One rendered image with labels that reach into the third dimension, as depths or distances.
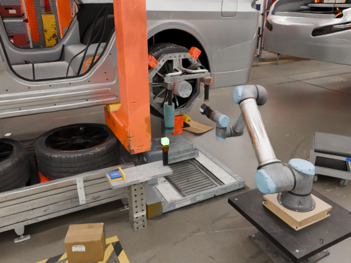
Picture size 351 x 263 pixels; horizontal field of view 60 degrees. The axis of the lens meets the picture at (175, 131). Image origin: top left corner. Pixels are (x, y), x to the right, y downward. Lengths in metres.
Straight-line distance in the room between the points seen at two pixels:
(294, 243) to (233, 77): 1.74
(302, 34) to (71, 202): 3.63
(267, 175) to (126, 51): 1.12
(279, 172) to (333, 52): 2.90
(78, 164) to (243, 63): 1.82
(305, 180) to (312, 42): 2.90
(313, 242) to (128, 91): 1.41
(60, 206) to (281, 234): 1.47
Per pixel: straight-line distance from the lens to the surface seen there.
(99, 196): 2.38
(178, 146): 2.96
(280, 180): 1.86
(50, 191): 2.28
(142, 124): 2.13
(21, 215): 2.35
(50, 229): 2.49
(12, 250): 2.43
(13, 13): 5.93
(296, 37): 4.72
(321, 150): 2.94
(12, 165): 2.39
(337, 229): 2.09
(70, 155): 2.32
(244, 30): 3.07
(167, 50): 2.65
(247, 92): 2.08
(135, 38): 1.98
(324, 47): 4.54
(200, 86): 2.77
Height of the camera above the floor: 1.53
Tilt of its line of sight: 23 degrees down
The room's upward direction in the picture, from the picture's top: straight up
